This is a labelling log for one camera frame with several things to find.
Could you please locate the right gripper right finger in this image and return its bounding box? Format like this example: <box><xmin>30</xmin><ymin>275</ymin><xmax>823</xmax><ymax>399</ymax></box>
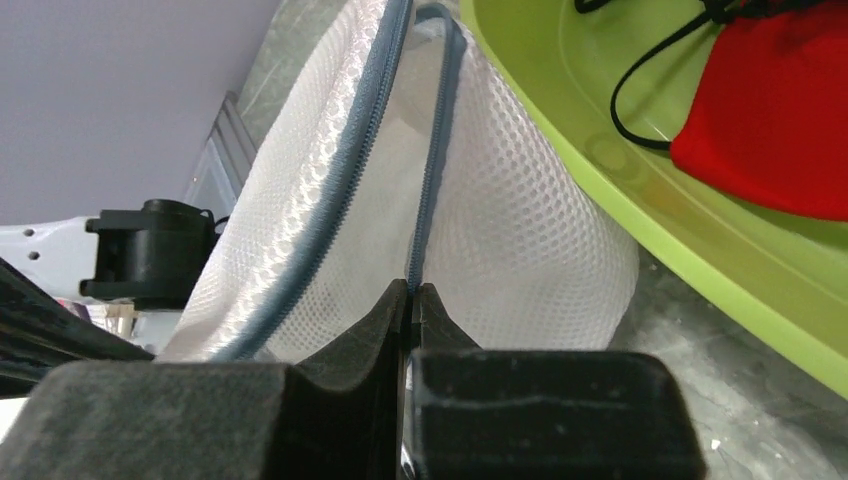
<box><xmin>400</xmin><ymin>284</ymin><xmax>708</xmax><ymax>479</ymax></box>

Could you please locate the green plastic tray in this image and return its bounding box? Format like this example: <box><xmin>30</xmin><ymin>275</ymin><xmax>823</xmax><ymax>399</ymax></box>
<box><xmin>460</xmin><ymin>1</ymin><xmax>847</xmax><ymax>395</ymax></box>

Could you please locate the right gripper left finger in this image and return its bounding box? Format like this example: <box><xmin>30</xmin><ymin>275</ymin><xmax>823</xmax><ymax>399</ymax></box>
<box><xmin>1</xmin><ymin>280</ymin><xmax>408</xmax><ymax>479</ymax></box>

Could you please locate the black bra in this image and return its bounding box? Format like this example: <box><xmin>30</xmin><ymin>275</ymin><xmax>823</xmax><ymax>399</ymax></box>
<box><xmin>561</xmin><ymin>1</ymin><xmax>823</xmax><ymax>159</ymax></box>

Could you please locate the red bra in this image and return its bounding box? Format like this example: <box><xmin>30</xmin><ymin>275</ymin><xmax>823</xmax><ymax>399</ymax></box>
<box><xmin>670</xmin><ymin>1</ymin><xmax>847</xmax><ymax>222</ymax></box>

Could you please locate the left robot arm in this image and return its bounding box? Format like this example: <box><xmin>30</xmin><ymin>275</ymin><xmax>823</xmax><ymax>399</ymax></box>
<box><xmin>1</xmin><ymin>199</ymin><xmax>228</xmax><ymax>383</ymax></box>

